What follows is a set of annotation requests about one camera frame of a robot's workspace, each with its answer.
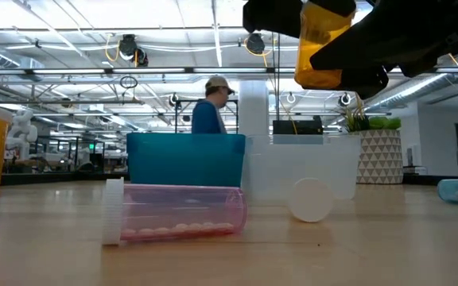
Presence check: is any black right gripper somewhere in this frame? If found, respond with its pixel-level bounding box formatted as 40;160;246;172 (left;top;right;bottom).
310;0;458;100

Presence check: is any slim orange pill bottle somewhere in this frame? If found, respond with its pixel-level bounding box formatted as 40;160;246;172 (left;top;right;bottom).
287;177;336;223

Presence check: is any long pink pill bottle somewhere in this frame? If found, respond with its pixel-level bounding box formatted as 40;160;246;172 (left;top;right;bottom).
101;177;249;246

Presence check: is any clear plastic bin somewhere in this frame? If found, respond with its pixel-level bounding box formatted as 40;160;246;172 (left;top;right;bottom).
241;133;362;202

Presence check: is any blue plastic bin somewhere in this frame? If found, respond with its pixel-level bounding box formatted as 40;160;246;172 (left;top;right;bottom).
126;133;247;188

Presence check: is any white pillar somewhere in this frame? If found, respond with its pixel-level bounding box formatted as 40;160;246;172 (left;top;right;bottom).
238;79;270;138

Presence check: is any potted succulent in patterned pot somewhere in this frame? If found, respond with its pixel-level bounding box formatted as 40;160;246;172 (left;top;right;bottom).
342;103;404;185

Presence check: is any person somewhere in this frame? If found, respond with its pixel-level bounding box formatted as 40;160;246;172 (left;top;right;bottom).
191;75;237;135

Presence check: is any long ceiling light bar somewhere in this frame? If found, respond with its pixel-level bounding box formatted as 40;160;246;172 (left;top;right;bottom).
0;66;458;76

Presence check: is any black ceiling cable reel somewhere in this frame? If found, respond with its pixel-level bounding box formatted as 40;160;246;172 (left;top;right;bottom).
117;33;149;68
244;33;266;56

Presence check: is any black aluminium table frame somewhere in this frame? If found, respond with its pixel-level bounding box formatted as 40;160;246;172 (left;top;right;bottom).
0;171;458;187

